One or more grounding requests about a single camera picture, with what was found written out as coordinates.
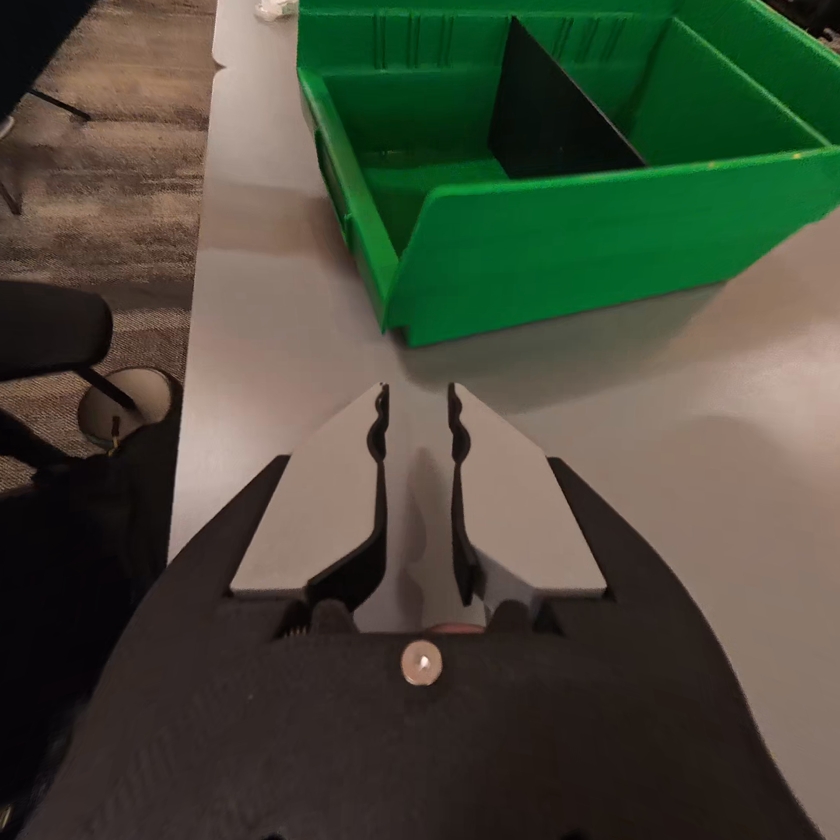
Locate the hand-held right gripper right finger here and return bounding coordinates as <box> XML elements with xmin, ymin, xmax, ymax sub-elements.
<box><xmin>448</xmin><ymin>382</ymin><xmax>608</xmax><ymax>608</ymax></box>

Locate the green plastic bin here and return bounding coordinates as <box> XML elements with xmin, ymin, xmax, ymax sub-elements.
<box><xmin>297</xmin><ymin>0</ymin><xmax>840</xmax><ymax>349</ymax></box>

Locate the black chair armrest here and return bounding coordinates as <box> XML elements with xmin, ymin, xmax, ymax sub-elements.
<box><xmin>0</xmin><ymin>281</ymin><xmax>114</xmax><ymax>382</ymax></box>

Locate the grey round object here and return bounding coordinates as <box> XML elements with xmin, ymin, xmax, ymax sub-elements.
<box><xmin>77</xmin><ymin>367</ymin><xmax>183</xmax><ymax>454</ymax></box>

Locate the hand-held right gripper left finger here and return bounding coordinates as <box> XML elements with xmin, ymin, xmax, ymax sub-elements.
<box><xmin>230</xmin><ymin>382</ymin><xmax>391</xmax><ymax>618</ymax></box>

